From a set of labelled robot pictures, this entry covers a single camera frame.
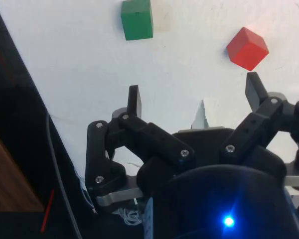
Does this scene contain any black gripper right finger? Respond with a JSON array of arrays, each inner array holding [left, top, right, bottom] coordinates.
[[218, 72, 299, 168]]

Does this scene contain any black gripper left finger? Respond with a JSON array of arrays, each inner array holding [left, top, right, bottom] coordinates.
[[85, 85, 196, 198]]

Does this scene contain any red cube block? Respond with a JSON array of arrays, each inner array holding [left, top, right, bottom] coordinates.
[[226, 26, 270, 72]]

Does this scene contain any green cube block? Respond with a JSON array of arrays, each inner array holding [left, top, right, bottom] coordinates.
[[120, 0, 154, 41]]

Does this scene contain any grey cable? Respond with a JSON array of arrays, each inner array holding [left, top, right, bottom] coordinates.
[[45, 112, 83, 239]]

